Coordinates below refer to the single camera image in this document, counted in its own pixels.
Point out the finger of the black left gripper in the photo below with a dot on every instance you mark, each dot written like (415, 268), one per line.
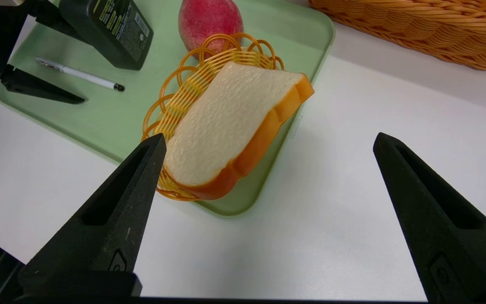
(36, 84)
(55, 19)

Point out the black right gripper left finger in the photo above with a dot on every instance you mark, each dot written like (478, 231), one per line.
(108, 228)

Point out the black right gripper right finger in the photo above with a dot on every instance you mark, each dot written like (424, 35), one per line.
(445, 228)

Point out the white pen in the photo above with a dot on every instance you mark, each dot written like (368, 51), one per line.
(82, 74)

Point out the black pump bottle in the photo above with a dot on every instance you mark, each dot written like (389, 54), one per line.
(112, 29)

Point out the small yellow wicker basket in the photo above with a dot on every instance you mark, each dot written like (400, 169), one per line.
(184, 93)

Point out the orange wicker basket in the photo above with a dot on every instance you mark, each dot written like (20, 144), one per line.
(437, 29)

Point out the light green plastic tray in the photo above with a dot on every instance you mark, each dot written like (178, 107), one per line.
(99, 122)

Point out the red yellow peach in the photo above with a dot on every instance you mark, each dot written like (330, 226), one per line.
(209, 19)

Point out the white bread slice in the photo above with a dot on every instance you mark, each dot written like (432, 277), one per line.
(226, 126)

